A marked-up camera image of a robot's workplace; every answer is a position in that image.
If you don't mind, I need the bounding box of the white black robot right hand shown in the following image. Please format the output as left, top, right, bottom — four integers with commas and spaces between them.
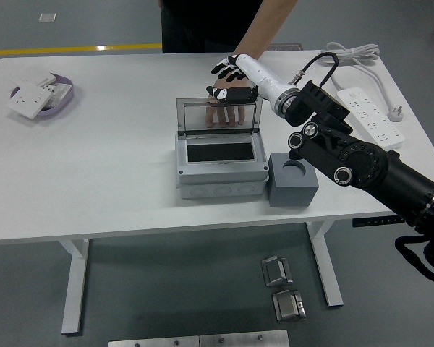
205, 53, 299, 106

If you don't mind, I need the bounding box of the white power cord with plug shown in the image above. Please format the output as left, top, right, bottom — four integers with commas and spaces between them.
317, 41, 406, 124

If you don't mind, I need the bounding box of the purple tray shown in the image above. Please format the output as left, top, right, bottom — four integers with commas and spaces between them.
9, 74, 75, 117

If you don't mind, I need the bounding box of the person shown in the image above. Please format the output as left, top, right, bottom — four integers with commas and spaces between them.
158, 0, 272, 54

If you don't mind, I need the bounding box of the person's hand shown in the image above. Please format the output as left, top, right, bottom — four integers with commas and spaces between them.
204, 70, 247, 129

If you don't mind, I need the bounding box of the grey electrical box clear lid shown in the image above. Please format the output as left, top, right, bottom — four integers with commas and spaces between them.
175, 96, 270, 200

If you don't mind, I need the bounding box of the grey cube with round hole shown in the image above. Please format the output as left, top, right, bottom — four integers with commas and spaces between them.
267, 151, 320, 207

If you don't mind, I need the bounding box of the metal bracket block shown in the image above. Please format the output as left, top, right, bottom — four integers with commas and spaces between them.
260, 254, 294, 288
271, 288, 307, 322

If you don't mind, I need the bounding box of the black table control panel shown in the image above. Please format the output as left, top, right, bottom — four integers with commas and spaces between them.
352, 215, 402, 228

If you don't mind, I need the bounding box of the metal plate with screws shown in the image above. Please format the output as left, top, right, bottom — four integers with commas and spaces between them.
199, 329, 290, 347
107, 335, 200, 347

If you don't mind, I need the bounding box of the white table leg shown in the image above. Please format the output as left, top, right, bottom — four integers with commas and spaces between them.
57, 238, 91, 335
305, 220, 344, 308

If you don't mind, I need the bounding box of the white socket panel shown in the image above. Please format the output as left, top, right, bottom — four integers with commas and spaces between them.
5, 82, 54, 119

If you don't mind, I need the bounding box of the white switch panel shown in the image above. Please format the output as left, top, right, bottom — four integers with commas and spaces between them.
14, 72, 58, 87

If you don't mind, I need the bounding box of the white panel with label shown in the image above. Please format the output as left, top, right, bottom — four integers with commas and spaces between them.
39, 82, 73, 109

